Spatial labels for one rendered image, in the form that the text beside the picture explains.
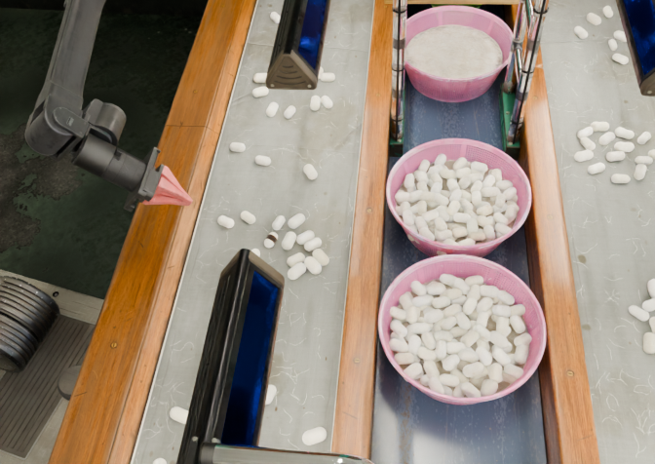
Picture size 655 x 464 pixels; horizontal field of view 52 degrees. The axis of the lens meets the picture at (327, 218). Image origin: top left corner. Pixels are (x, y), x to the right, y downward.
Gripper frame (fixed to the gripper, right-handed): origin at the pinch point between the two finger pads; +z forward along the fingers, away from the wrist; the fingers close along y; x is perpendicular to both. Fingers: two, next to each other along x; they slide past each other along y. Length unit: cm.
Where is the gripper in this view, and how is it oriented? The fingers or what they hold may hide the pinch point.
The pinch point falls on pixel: (186, 201)
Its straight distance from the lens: 120.6
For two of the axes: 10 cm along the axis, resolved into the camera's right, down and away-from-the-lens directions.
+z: 8.0, 4.3, 4.3
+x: -6.0, 4.4, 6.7
